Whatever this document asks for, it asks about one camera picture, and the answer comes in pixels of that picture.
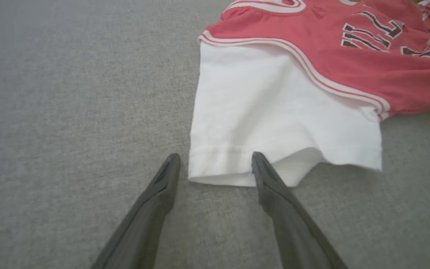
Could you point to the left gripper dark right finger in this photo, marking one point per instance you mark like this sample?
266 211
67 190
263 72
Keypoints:
293 224

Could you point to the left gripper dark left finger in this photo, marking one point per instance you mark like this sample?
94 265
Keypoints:
151 213

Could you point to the red white lettered jersey shirt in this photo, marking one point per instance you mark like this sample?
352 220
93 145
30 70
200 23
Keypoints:
274 104

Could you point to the large grey sofa seat cushion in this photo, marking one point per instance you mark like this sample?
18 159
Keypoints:
69 112

